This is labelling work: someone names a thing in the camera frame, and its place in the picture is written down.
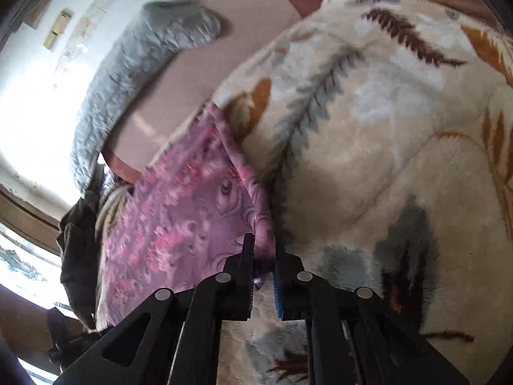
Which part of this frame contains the dark grey fuzzy cloth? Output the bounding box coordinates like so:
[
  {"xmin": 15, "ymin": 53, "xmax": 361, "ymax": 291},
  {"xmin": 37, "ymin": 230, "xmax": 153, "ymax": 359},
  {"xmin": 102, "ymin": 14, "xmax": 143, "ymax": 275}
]
[{"xmin": 56, "ymin": 164, "xmax": 109, "ymax": 329}]

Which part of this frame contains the patterned glass window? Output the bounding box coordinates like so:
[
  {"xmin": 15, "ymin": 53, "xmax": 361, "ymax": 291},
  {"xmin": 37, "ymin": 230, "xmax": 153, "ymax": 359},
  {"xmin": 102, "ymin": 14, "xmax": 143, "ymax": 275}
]
[{"xmin": 0, "ymin": 209, "xmax": 69, "ymax": 309}]

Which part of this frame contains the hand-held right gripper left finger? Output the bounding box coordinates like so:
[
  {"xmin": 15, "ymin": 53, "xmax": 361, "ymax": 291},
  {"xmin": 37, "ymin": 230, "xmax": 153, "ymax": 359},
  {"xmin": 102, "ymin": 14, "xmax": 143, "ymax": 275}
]
[{"xmin": 52, "ymin": 233, "xmax": 257, "ymax": 385}]

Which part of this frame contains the cream leaf print blanket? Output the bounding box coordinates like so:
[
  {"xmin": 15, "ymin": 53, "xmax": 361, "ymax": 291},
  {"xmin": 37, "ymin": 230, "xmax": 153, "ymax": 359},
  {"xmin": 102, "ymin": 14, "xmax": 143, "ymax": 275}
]
[{"xmin": 96, "ymin": 0, "xmax": 513, "ymax": 385}]

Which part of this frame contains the grey quilted cover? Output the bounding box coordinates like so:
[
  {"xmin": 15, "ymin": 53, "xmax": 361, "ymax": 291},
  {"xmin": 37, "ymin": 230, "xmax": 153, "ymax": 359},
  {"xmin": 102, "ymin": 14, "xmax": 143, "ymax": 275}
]
[{"xmin": 70, "ymin": 1, "xmax": 222, "ymax": 193}]

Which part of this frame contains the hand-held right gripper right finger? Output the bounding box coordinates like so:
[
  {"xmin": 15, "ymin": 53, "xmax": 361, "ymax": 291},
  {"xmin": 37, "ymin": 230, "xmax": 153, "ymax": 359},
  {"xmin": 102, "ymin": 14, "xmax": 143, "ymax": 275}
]
[{"xmin": 274, "ymin": 241, "xmax": 471, "ymax": 385}]

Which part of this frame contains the purple floral garment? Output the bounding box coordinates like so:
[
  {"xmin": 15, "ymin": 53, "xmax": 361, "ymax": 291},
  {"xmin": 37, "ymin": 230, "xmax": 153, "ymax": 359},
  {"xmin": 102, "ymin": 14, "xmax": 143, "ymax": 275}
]
[{"xmin": 96, "ymin": 104, "xmax": 277, "ymax": 325}]

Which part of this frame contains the pink mattress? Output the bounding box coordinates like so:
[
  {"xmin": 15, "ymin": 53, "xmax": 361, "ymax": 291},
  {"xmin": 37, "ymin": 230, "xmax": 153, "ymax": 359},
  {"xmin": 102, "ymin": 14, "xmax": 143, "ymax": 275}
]
[{"xmin": 100, "ymin": 0, "xmax": 325, "ymax": 181}]

